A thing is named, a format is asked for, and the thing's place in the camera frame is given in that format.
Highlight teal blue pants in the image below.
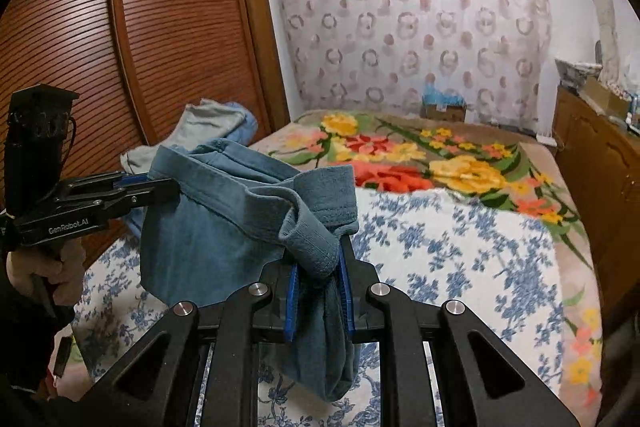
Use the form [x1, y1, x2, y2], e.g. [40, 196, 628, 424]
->
[140, 139, 359, 402]

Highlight person's left hand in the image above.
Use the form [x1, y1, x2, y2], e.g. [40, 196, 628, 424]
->
[6, 239, 86, 307]

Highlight blue floral white bedspread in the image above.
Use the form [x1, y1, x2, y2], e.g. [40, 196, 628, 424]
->
[69, 185, 566, 427]

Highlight folded grey garment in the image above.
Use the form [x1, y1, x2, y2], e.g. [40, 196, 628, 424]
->
[119, 97, 248, 176]

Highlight colourful floral blanket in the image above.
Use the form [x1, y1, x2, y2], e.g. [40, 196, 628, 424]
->
[250, 110, 602, 426]

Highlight brown louvered wardrobe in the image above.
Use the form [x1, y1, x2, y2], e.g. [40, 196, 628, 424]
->
[0, 0, 292, 268]

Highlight cardboard box with blue items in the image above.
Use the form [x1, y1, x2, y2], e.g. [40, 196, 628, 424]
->
[420, 83, 466, 122]

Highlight circle patterned sheer curtain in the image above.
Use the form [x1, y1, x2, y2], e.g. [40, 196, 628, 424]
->
[278, 0, 552, 129]

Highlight wooden sideboard cabinet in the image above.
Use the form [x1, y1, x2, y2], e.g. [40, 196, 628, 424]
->
[553, 88, 640, 333]

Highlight stack of newspapers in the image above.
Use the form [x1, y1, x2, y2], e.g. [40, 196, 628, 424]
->
[554, 58, 602, 92]

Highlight cardboard box on sideboard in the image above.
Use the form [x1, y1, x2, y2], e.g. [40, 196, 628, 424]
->
[579, 77, 629, 119]

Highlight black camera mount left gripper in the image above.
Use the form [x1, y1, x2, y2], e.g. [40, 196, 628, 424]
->
[4, 84, 79, 217]

